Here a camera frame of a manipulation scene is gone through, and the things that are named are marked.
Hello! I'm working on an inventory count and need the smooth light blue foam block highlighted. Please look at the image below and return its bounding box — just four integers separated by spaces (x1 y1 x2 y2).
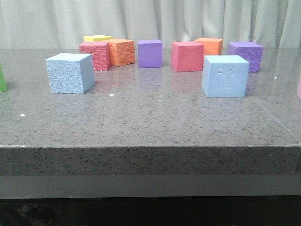
202 55 249 98

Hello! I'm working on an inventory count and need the textured light blue foam block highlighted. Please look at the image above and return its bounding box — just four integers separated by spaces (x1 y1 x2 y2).
46 53 95 94

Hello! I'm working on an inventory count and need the smooth purple foam block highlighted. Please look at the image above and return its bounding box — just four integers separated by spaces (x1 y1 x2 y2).
138 40 163 68

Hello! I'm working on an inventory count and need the smooth red foam block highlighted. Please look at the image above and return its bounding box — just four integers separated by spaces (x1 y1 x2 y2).
171 41 204 72

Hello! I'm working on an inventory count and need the textured orange foam block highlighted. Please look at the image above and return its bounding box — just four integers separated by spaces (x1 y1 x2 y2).
105 39 135 66

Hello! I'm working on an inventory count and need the textured red foam block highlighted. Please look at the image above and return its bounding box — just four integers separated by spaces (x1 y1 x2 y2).
79 41 110 71

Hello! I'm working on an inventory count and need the smooth orange foam block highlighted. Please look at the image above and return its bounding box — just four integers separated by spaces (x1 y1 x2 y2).
195 38 223 56

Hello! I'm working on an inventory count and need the yellow foam block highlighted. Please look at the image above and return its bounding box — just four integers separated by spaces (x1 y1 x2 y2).
84 35 112 42

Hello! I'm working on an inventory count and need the textured purple foam block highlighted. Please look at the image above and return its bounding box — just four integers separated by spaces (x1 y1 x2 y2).
227 41 264 73

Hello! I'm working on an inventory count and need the pink foam block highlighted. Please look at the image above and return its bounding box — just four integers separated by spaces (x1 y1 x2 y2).
297 81 301 99

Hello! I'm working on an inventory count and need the green foam block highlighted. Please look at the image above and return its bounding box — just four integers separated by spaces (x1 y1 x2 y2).
0 65 8 92

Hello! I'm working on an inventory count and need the white curtain backdrop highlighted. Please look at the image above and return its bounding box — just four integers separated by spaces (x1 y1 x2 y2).
0 0 301 49

